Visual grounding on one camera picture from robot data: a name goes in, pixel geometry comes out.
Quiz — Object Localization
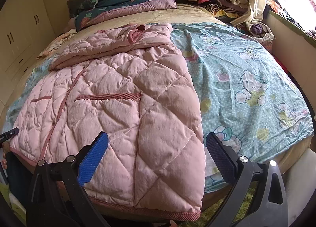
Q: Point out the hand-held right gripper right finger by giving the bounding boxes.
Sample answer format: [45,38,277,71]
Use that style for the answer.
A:
[205,132,289,227]

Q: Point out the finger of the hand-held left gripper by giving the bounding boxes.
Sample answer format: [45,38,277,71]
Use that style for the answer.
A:
[0,128,19,143]

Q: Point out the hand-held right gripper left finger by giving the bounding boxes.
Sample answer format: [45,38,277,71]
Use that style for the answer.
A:
[26,131,109,227]

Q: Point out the pink quilted jacket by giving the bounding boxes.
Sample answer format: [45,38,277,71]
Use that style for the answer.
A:
[8,23,206,219]

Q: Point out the person's left hand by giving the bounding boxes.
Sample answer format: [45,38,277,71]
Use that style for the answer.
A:
[0,151,8,171]

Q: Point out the green floor mat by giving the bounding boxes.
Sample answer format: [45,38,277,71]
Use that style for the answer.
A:
[7,180,258,227]

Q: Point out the blue cartoon print sheet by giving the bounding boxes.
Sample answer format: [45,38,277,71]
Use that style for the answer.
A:
[5,22,314,191]

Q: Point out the peach floral garment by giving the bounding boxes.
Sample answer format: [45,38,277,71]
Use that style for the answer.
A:
[37,29,78,59]

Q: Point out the cream wardrobe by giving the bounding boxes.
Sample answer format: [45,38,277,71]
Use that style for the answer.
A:
[0,0,56,81]

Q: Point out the bag with purple cloth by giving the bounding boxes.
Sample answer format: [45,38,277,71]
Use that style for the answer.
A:
[243,21,275,44]

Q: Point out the bed with grey headboard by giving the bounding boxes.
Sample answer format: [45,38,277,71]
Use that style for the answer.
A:
[0,0,316,218]

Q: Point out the green window sill cover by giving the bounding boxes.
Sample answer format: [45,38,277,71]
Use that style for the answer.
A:
[268,0,316,42]

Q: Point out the teal floral quilt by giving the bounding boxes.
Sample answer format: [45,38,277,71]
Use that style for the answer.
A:
[74,0,178,31]

